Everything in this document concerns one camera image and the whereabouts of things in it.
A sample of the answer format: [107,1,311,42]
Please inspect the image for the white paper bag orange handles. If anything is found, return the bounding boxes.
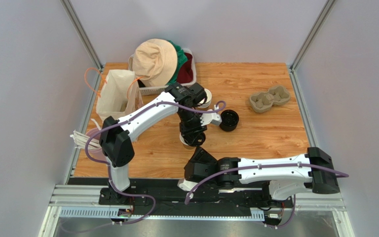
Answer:
[90,69,144,121]

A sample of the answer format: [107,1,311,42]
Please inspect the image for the single brown paper cup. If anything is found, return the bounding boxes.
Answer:
[179,134,195,150]

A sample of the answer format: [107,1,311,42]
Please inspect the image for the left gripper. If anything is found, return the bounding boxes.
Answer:
[178,108,208,146]

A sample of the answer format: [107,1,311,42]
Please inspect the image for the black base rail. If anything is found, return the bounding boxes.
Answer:
[68,177,328,218]

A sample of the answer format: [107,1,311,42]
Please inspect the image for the stack of paper cups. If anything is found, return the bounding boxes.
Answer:
[197,88,212,110]

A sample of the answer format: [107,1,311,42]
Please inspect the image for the green cloth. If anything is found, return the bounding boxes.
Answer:
[166,40,188,85]

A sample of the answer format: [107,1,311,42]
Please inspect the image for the pink plastic cup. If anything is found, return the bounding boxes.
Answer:
[85,128,106,162]

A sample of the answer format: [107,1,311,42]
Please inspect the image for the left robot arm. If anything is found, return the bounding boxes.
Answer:
[99,82,207,197]

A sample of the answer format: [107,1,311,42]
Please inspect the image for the dark red cloth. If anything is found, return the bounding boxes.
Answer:
[177,52,193,84]

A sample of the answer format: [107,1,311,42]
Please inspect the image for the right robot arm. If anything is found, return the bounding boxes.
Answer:
[178,147,349,204]

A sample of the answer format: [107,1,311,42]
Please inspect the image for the stack of black lids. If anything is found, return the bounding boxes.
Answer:
[219,110,239,132]

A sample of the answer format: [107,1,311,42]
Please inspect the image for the beige bucket hat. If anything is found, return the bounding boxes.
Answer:
[128,39,178,87]

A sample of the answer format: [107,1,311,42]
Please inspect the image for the white plastic basket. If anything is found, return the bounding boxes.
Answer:
[127,48,197,96]

